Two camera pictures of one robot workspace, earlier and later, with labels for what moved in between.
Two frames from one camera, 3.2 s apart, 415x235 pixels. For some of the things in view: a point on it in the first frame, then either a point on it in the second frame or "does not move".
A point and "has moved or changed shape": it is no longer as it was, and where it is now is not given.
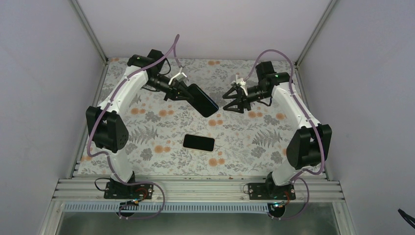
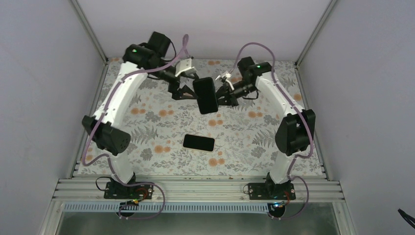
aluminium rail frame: (195, 190) does not move
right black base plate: (269, 191) does not move
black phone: (202, 102) has moved or changed shape
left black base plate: (116, 190) does not move
